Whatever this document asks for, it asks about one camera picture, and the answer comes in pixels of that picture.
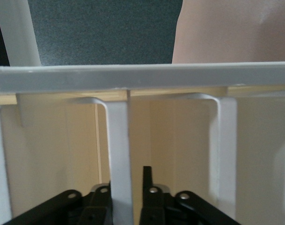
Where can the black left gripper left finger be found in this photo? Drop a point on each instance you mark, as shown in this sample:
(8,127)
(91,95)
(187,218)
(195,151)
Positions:
(62,208)

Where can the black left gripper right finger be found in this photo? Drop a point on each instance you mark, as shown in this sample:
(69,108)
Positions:
(161,208)

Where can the white plastic tray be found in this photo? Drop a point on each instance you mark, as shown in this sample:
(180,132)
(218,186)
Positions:
(142,77)
(119,145)

